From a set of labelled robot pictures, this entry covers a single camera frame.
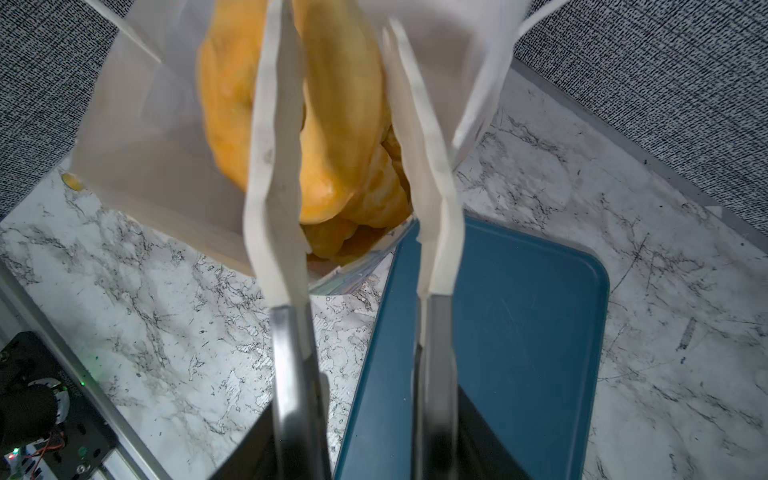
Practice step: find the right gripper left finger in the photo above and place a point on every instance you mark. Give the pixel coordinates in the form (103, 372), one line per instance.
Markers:
(255, 457)

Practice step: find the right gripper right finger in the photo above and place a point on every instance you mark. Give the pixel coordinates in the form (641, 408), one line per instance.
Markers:
(480, 453)

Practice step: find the fake long twisted bread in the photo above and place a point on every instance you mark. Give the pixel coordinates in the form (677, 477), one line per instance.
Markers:
(340, 241)

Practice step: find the cream serving tongs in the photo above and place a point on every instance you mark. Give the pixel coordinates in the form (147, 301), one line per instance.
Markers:
(276, 247)

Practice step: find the fake croissant top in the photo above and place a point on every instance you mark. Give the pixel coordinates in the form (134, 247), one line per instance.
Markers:
(382, 200)

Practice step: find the white floral paper bag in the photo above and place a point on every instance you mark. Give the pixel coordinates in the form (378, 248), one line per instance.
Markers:
(142, 149)

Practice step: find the fake ring donut bread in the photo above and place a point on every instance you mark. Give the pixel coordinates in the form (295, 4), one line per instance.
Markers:
(343, 96)

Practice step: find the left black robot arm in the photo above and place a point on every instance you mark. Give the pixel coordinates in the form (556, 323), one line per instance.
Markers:
(30, 408)

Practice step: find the teal rectangular tray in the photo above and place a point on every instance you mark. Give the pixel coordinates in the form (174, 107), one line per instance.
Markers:
(528, 322)

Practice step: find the yellow toy spatula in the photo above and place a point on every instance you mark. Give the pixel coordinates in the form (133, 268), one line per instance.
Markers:
(72, 182)

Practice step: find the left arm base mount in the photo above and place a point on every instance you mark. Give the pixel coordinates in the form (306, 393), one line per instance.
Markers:
(76, 448)

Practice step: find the aluminium front rail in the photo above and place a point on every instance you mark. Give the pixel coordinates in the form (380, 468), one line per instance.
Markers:
(27, 316)

